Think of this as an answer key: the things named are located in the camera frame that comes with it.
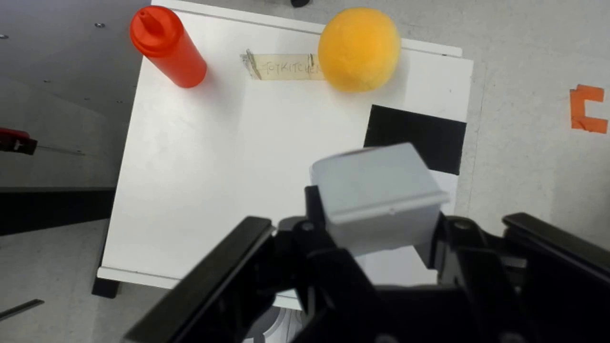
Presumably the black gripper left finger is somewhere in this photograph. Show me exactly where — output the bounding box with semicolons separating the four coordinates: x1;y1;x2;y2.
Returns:
126;183;373;343

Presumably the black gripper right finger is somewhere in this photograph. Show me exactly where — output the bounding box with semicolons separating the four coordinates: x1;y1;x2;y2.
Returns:
415;212;610;343

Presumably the red ketchup squeeze bottle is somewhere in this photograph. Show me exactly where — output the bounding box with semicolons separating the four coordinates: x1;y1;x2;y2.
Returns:
128;6;210;90

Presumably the orange floor tape marker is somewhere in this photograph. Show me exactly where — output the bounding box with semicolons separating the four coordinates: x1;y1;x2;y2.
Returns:
568;84;610;136

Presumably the black rectangular patch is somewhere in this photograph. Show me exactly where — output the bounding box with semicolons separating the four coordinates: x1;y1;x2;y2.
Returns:
362;103;469;178

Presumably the black clamp orange handle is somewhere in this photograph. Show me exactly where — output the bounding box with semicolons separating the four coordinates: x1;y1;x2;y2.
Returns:
0;126;88;159

